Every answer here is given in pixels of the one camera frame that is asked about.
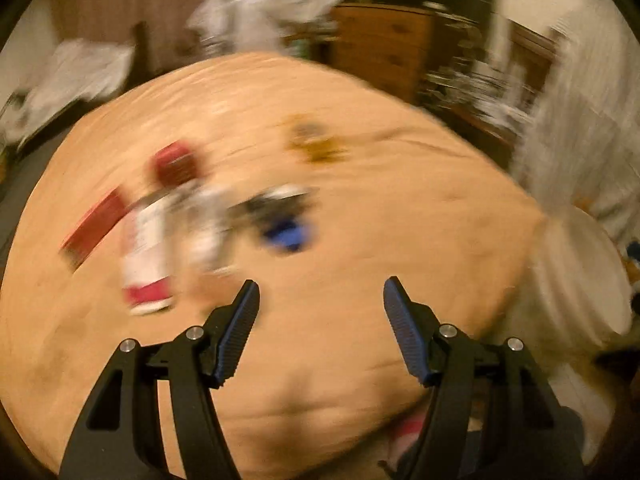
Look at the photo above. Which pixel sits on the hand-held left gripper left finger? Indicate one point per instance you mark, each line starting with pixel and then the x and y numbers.
pixel 232 340

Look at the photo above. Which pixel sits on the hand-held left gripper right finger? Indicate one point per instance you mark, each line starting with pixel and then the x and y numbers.
pixel 407 335

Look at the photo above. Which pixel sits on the dark wrapper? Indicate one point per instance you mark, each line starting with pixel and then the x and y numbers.
pixel 282 220

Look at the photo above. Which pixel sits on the white bucket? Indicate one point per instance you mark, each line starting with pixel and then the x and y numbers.
pixel 575 280

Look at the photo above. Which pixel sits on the orange blanket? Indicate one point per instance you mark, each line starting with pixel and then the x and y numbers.
pixel 350 270

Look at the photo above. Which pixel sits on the red carton box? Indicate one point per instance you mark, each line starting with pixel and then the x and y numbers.
pixel 95 225

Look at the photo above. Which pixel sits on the red round tin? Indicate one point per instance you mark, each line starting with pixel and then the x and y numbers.
pixel 175 162

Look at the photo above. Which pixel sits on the yellow snack packet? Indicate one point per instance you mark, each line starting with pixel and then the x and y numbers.
pixel 315 145

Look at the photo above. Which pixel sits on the dark side table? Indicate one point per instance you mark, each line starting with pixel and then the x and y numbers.
pixel 475 120

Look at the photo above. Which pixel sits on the grey bed sheet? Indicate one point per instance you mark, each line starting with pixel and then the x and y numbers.
pixel 15 195

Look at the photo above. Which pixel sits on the striped cloth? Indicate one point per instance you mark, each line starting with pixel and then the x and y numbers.
pixel 580 130

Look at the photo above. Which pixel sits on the wooden dresser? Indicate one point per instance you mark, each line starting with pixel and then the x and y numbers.
pixel 385 45

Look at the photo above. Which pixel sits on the wooden chair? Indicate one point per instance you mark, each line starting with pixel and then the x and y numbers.
pixel 530 55

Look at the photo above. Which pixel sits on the low plastic dust cover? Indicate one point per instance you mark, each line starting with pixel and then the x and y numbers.
pixel 70 80

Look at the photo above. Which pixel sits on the tall plastic dust cover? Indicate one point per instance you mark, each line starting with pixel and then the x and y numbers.
pixel 260 10

